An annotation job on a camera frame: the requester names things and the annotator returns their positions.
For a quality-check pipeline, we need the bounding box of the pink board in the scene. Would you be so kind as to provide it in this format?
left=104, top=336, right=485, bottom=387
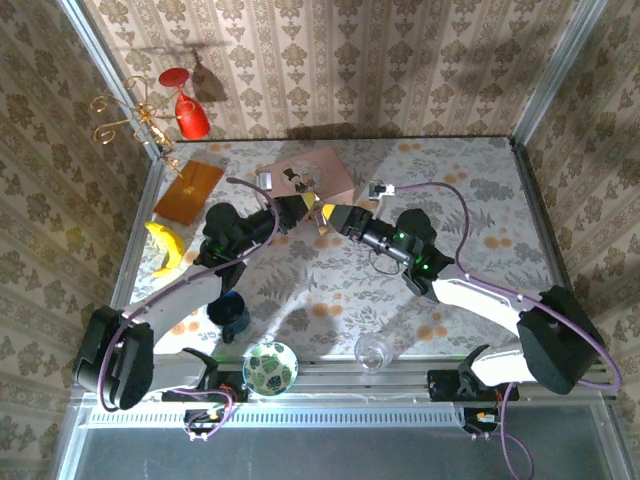
left=259, top=145, right=357, bottom=206

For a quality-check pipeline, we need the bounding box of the brown wooden board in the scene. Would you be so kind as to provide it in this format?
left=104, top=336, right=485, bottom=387
left=152, top=159, right=225, bottom=227

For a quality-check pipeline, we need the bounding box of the yellow banana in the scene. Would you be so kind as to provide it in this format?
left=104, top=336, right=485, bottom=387
left=144, top=221, right=187, bottom=279

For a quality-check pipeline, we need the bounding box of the dark blue mug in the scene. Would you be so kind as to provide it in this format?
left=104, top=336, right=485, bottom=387
left=207, top=291, right=251, bottom=345

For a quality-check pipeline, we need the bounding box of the red wine glass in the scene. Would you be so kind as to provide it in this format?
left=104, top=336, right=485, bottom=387
left=158, top=67, right=211, bottom=140

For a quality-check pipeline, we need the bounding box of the clear drinking glass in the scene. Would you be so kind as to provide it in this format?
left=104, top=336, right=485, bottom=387
left=353, top=330, right=396, bottom=376

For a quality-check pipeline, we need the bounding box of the bowl with green leaf print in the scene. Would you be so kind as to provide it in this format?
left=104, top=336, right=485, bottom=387
left=242, top=341, right=300, bottom=397

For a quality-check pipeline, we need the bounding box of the black connector block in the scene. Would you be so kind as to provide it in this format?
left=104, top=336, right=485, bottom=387
left=462, top=407, right=506, bottom=441
left=183, top=408, right=234, bottom=442

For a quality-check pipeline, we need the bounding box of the grey metal panel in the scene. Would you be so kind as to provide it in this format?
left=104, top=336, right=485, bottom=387
left=57, top=424, right=629, bottom=480

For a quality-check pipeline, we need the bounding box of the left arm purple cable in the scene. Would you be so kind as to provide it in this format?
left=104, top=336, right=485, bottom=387
left=99, top=175, right=281, bottom=441

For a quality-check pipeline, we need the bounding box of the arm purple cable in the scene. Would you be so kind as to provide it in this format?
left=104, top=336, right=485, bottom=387
left=392, top=182, right=624, bottom=479
left=99, top=175, right=281, bottom=441

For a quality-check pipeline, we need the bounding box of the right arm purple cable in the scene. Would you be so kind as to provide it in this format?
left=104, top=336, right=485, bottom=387
left=392, top=182, right=624, bottom=479

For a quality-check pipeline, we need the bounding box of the aluminium table side rail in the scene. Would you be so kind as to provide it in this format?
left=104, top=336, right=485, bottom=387
left=107, top=157, right=169, bottom=321

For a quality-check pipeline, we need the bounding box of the gold wire glass rack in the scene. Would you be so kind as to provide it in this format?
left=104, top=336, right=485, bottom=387
left=89, top=74, right=184, bottom=179

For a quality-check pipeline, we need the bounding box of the dark table side rail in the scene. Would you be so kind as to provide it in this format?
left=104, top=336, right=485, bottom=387
left=507, top=137, right=581, bottom=301

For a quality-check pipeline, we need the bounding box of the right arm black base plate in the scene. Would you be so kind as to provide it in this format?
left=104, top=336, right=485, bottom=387
left=427, top=368, right=521, bottom=403

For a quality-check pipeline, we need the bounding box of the aluminium front rail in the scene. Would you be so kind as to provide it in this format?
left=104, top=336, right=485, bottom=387
left=69, top=355, right=617, bottom=404

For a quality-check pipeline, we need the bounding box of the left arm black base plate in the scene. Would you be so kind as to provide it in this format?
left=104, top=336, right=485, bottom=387
left=162, top=369, right=251, bottom=404

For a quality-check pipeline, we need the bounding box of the white slotted cable duct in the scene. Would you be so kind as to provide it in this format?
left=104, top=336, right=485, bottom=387
left=87, top=405, right=464, bottom=427

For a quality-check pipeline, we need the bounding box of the aluminium frame post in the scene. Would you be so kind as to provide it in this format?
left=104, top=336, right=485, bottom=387
left=54, top=0, right=176, bottom=161
left=508, top=0, right=610, bottom=147

